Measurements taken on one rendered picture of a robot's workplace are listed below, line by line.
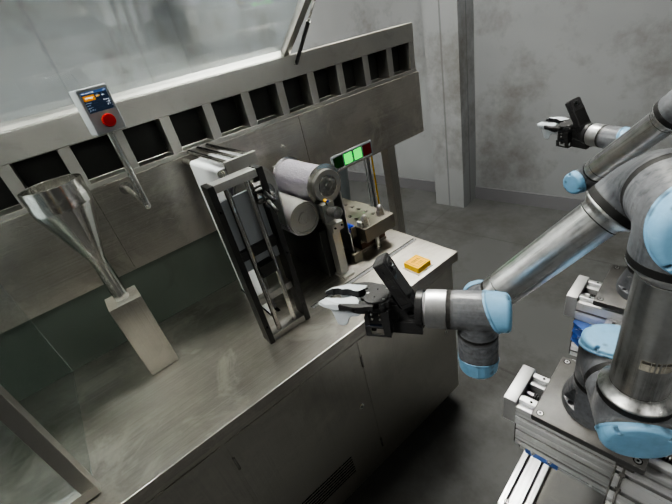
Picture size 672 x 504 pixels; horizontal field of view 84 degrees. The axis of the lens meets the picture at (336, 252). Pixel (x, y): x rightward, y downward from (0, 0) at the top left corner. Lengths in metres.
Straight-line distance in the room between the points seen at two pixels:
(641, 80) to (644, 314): 2.71
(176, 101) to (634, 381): 1.39
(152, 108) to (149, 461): 1.03
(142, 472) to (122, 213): 0.78
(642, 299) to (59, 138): 1.42
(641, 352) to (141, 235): 1.37
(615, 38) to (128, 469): 3.37
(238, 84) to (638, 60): 2.61
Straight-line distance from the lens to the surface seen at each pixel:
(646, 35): 3.30
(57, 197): 1.10
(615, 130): 1.54
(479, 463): 1.95
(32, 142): 1.38
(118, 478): 1.18
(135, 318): 1.26
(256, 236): 1.11
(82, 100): 1.06
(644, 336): 0.75
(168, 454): 1.14
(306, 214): 1.30
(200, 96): 1.46
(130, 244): 1.46
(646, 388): 0.83
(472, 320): 0.71
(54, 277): 1.46
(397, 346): 1.46
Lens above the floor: 1.71
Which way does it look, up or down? 30 degrees down
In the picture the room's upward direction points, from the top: 14 degrees counter-clockwise
